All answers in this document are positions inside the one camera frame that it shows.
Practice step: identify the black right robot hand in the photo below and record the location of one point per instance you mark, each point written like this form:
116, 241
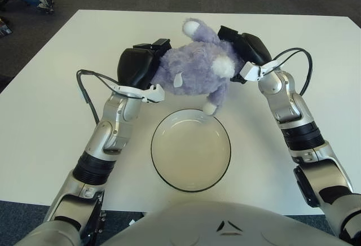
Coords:
253, 48

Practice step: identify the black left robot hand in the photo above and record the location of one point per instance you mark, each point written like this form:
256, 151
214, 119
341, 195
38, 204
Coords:
135, 65

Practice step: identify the purple plush bunny doll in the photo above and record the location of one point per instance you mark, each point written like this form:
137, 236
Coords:
197, 65

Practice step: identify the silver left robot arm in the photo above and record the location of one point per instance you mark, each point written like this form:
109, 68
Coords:
112, 127

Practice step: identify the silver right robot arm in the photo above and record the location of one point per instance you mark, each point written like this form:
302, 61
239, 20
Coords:
293, 107

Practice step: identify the white plate with black rim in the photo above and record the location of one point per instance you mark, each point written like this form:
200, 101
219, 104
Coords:
191, 155

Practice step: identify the grey white sneaker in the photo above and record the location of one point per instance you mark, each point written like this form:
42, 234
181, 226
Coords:
45, 4

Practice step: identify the small blue packet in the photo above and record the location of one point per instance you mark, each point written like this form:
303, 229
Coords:
5, 30

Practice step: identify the grey robot torso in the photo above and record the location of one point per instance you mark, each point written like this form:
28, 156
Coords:
211, 229

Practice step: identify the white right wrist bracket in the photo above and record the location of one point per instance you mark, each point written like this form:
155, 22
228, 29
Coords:
251, 72

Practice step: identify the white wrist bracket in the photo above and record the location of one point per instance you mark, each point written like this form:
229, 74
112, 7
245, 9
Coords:
251, 72
153, 95

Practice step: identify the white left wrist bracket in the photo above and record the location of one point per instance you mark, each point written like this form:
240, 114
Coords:
153, 95

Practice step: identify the black metal frame part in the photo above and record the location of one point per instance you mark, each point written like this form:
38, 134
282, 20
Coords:
97, 223

